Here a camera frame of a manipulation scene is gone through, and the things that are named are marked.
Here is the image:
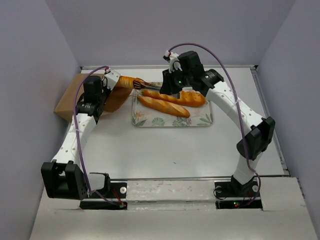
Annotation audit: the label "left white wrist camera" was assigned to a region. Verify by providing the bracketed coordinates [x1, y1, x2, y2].
[102, 69, 121, 90]

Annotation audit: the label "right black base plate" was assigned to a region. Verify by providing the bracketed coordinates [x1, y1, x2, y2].
[213, 180, 263, 210]

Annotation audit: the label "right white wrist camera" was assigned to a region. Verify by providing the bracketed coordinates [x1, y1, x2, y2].
[163, 50, 181, 73]

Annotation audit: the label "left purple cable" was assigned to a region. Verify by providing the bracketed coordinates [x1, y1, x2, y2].
[72, 65, 126, 207]

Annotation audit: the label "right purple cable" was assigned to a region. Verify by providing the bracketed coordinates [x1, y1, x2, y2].
[168, 42, 261, 208]

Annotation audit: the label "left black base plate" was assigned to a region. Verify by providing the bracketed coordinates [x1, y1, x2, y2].
[79, 181, 128, 210]

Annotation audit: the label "long seeded fake baguette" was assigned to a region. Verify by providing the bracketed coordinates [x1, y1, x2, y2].
[141, 90, 206, 107]

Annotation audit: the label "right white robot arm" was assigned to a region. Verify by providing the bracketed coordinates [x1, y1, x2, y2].
[160, 51, 275, 196]

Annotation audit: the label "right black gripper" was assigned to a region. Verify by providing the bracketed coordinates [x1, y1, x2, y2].
[159, 66, 192, 95]

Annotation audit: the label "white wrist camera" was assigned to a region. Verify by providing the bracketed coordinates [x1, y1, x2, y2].
[163, 50, 181, 73]
[102, 69, 121, 90]

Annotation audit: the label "ridged orange fake bread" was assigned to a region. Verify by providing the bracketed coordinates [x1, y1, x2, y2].
[116, 76, 145, 89]

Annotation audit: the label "pale crusty fake bread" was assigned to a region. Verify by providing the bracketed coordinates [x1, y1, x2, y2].
[137, 96, 191, 118]

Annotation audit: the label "purple cable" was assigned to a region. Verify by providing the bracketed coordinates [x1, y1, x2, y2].
[72, 65, 126, 207]
[168, 42, 261, 208]

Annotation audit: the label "floral leaf print tray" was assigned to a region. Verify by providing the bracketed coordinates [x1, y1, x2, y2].
[131, 81, 215, 128]

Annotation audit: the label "aluminium front rail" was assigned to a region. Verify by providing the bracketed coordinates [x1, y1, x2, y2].
[53, 174, 291, 186]

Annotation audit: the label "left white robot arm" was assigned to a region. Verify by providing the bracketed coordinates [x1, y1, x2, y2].
[40, 75, 111, 200]

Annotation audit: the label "metal kitchen tongs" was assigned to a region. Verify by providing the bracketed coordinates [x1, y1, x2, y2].
[132, 78, 181, 100]

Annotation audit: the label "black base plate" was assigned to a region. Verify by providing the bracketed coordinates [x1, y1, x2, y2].
[213, 180, 263, 210]
[79, 181, 128, 210]

